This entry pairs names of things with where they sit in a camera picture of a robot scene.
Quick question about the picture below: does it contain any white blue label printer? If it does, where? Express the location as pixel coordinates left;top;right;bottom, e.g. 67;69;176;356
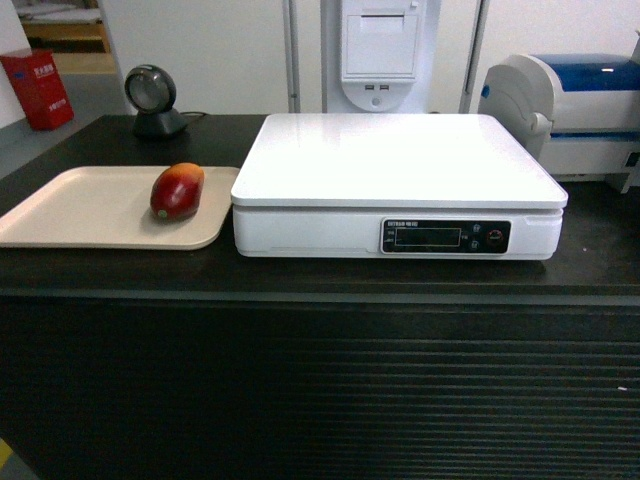
478;54;639;193

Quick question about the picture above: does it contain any white receipt printer kiosk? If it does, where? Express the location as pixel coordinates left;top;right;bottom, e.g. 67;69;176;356
320;0;441;113

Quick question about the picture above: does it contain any white checkout scale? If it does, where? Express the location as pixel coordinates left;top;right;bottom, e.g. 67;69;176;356
231;114;568;260

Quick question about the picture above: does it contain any dark red mango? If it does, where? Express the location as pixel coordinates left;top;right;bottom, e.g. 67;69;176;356
150;163;205;220

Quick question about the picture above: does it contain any red fire extinguisher box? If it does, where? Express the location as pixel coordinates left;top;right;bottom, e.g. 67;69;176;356
1;49;74;131

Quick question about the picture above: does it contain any black barcode scanner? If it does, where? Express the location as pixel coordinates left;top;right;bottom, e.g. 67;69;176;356
124;64;188;139

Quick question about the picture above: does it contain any black checkout counter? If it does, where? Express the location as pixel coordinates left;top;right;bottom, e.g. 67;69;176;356
0;113;640;480

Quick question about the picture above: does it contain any beige plastic tray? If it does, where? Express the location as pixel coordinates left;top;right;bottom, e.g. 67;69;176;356
1;166;239;250

